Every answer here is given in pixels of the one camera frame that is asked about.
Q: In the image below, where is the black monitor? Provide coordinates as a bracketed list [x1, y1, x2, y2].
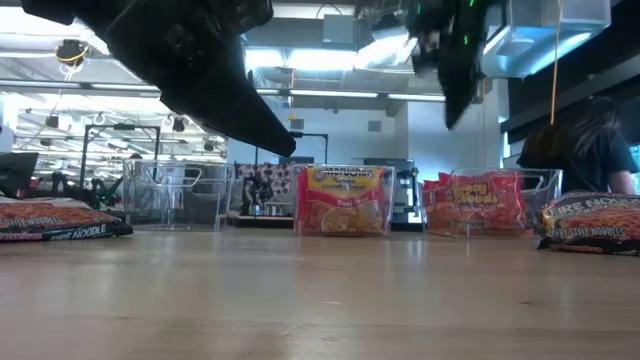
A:
[0, 152, 40, 200]

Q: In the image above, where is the clear plastic bin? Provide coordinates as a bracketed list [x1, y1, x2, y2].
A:
[122, 158, 236, 233]
[422, 168, 564, 239]
[289, 163, 397, 237]

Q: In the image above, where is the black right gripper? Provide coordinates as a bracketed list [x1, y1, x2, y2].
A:
[407, 0, 496, 130]

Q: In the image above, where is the yellow hanging cable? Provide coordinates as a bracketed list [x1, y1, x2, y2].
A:
[549, 0, 564, 126]

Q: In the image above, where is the white ceiling duct unit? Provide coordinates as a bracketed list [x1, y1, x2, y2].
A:
[482, 0, 612, 80]

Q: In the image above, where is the ceiling light strip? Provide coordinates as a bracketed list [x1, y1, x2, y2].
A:
[257, 88, 446, 103]

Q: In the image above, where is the black metal stand frame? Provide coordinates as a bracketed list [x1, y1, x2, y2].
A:
[79, 123, 162, 201]

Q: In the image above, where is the grey countertop machine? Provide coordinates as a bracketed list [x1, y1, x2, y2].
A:
[363, 157, 426, 232]

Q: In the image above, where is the orange Saucy Noods pack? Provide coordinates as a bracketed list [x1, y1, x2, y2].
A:
[433, 172, 530, 236]
[422, 172, 454, 202]

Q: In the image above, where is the person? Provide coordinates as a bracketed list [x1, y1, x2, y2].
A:
[516, 94, 640, 197]

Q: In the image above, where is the black ceiling-mounted device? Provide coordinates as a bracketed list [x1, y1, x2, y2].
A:
[53, 38, 90, 69]

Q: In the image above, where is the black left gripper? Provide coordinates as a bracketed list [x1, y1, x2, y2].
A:
[21, 0, 297, 157]

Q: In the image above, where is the black Fire Noodle pack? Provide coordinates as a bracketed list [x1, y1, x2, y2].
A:
[0, 196, 135, 244]
[533, 191, 640, 257]

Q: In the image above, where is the yellow Maruchan beef ramen pack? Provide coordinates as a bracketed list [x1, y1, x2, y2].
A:
[295, 166, 392, 236]

